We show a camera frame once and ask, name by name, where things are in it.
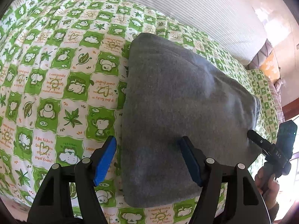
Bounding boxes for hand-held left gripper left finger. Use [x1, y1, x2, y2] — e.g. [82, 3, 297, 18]
[27, 136, 117, 224]

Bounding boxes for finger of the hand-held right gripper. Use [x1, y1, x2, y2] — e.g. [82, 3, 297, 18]
[247, 130, 272, 155]

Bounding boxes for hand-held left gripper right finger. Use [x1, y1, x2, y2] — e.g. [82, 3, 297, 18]
[178, 136, 269, 224]

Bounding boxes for grey pants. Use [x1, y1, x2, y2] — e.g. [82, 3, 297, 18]
[120, 33, 262, 209]

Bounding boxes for person's right forearm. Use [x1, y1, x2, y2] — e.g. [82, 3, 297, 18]
[266, 203, 282, 224]

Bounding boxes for person's right hand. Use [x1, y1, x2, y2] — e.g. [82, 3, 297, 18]
[254, 167, 281, 209]

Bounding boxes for pink plaid pillow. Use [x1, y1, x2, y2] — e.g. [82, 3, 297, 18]
[266, 76, 284, 122]

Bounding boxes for orange cushion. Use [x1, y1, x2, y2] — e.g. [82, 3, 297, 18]
[261, 51, 281, 81]

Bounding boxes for purple plaid cushion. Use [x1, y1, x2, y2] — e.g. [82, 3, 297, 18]
[248, 39, 274, 70]

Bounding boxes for green printed blanket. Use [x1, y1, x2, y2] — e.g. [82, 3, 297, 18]
[0, 0, 284, 224]

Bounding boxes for white striped bolster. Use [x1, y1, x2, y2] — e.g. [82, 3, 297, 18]
[55, 0, 268, 66]

